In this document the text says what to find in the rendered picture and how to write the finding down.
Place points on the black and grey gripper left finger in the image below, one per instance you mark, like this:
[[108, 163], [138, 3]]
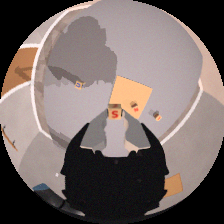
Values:
[[90, 138]]

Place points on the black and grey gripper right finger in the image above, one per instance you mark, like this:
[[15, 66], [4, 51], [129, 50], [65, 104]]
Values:
[[139, 138]]

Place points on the peach flat mat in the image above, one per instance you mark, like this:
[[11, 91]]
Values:
[[128, 92]]

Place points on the tan letter block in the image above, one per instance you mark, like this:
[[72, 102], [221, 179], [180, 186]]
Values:
[[79, 84], [135, 108], [157, 116], [115, 110]]

